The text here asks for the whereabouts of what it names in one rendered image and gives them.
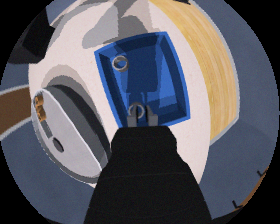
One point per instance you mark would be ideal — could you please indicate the blue plastic crate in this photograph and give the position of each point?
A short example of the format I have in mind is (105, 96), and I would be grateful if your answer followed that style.
(155, 78)

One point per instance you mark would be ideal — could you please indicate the bronze bushing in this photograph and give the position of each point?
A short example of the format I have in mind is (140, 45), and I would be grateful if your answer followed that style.
(39, 100)
(41, 116)
(39, 108)

